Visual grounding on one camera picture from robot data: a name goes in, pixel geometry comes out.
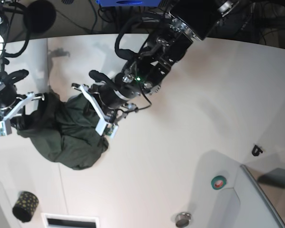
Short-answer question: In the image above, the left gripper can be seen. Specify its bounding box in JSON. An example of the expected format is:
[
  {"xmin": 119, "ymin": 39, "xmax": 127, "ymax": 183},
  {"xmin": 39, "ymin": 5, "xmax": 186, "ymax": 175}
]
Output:
[{"xmin": 89, "ymin": 82, "xmax": 140, "ymax": 112}]

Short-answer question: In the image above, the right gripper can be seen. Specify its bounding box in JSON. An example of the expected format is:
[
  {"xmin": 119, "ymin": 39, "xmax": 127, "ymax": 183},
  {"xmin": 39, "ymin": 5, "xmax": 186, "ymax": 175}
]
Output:
[{"xmin": 0, "ymin": 81, "xmax": 17, "ymax": 110}]

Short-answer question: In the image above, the dark green t-shirt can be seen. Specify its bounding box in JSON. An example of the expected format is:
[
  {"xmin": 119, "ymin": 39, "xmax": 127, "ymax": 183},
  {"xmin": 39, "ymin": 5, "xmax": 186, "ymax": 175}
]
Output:
[{"xmin": 11, "ymin": 92, "xmax": 109, "ymax": 171}]

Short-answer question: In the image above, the black round stand base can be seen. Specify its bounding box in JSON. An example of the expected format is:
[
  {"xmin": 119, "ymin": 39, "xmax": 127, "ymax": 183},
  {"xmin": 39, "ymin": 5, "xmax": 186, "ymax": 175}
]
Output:
[{"xmin": 23, "ymin": 0, "xmax": 57, "ymax": 34}]

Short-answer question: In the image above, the blue box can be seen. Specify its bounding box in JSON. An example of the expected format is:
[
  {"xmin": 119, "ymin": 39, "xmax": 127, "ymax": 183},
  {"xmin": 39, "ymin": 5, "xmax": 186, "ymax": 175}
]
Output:
[{"xmin": 96, "ymin": 0, "xmax": 161, "ymax": 7}]

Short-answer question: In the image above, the black yellow-dotted cup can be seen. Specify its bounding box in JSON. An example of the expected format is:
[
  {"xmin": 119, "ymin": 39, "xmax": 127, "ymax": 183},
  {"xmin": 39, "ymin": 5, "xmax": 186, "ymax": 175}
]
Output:
[{"xmin": 12, "ymin": 191, "xmax": 39, "ymax": 223}]

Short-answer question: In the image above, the white slotted tray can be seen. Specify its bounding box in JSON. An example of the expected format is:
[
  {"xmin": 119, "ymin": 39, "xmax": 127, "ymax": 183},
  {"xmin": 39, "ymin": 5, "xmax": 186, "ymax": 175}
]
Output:
[{"xmin": 41, "ymin": 213, "xmax": 100, "ymax": 228}]

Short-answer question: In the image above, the green tape roll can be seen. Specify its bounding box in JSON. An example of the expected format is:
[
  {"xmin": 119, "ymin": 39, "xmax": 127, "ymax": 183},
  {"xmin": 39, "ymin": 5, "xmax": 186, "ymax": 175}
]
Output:
[{"xmin": 211, "ymin": 175, "xmax": 227, "ymax": 190}]

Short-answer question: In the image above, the small metal tin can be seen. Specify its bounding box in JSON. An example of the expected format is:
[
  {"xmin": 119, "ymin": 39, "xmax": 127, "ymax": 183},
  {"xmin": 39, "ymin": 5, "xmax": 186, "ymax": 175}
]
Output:
[{"xmin": 175, "ymin": 212, "xmax": 192, "ymax": 228}]

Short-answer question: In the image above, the small black clip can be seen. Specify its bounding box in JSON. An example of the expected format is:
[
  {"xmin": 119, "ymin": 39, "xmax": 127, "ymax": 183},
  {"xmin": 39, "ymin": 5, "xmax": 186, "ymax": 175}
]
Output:
[{"xmin": 251, "ymin": 144, "xmax": 264, "ymax": 157}]

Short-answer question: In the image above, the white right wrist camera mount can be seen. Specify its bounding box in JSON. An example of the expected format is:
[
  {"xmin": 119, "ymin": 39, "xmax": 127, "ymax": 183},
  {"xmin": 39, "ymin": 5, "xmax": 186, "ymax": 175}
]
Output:
[{"xmin": 0, "ymin": 92, "xmax": 45, "ymax": 137}]

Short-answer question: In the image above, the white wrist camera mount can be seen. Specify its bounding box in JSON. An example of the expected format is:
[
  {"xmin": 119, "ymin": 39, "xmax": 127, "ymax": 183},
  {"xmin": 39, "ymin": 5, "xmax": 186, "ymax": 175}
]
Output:
[
  {"xmin": 0, "ymin": 92, "xmax": 45, "ymax": 137},
  {"xmin": 71, "ymin": 83, "xmax": 118, "ymax": 138}
]

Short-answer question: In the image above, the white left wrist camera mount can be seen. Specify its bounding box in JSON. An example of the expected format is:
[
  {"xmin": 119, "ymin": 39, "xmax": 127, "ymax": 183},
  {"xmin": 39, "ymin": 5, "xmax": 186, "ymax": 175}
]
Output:
[{"xmin": 71, "ymin": 83, "xmax": 118, "ymax": 138}]

